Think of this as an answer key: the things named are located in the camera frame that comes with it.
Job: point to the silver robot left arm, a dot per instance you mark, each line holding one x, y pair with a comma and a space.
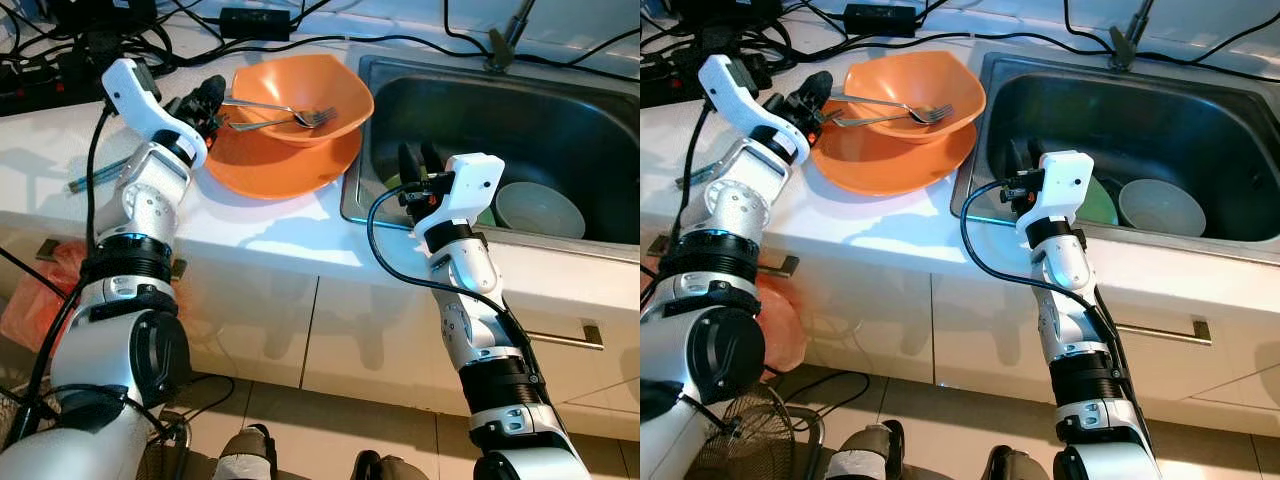
740, 200
150, 200

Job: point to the orange round plate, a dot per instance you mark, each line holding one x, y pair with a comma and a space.
270, 170
880, 168

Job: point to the white kitchen cabinet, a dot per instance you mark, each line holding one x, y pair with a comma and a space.
380, 330
980, 330

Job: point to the orange plastic bowl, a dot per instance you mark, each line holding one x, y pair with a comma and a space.
300, 85
915, 80

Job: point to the green round plate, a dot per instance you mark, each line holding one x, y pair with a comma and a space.
1100, 205
487, 215

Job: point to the metal sink faucet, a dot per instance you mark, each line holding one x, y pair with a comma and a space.
1125, 42
503, 45

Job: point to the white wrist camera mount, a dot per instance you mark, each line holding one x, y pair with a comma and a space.
470, 190
1065, 185
140, 100
735, 95

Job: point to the black power strip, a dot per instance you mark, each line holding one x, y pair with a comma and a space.
40, 95
670, 85

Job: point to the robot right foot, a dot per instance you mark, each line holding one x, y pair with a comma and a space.
390, 470
1020, 468

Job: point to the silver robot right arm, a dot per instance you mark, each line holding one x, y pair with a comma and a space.
1065, 265
465, 270

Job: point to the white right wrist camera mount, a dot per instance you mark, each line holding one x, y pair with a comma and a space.
470, 190
1065, 185

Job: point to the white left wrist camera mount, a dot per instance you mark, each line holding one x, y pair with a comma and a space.
735, 95
140, 100

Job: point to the black power adapter brick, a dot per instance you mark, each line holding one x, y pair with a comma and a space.
880, 20
255, 24

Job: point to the stainless steel sink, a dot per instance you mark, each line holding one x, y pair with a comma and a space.
560, 130
1200, 120

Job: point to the orange plastic bag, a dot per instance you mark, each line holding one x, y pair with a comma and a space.
30, 310
785, 325

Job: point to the black plug adapter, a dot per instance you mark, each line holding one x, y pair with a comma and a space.
92, 55
705, 42

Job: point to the grey ceramic bowl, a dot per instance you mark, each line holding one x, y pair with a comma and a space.
1162, 208
540, 212

